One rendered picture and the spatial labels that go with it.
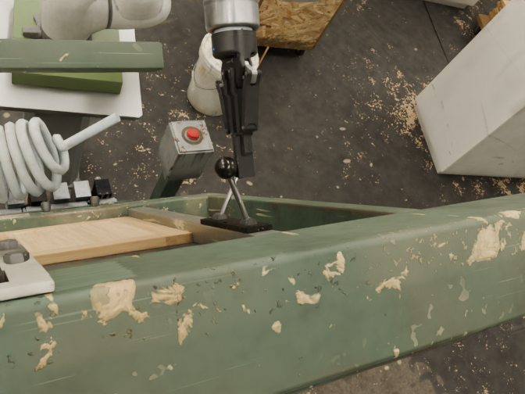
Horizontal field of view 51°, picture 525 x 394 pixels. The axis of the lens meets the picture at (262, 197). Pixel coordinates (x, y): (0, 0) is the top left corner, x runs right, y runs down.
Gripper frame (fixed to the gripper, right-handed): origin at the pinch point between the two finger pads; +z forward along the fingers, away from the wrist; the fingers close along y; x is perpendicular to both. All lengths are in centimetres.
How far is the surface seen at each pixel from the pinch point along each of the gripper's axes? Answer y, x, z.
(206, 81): 174, -70, -37
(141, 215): 56, 3, 13
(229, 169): -1.7, 3.6, 1.9
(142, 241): 20.5, 12.8, 14.8
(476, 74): 136, -219, -34
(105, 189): 88, 4, 7
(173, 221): 31.3, 2.5, 13.1
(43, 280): -50, 38, 6
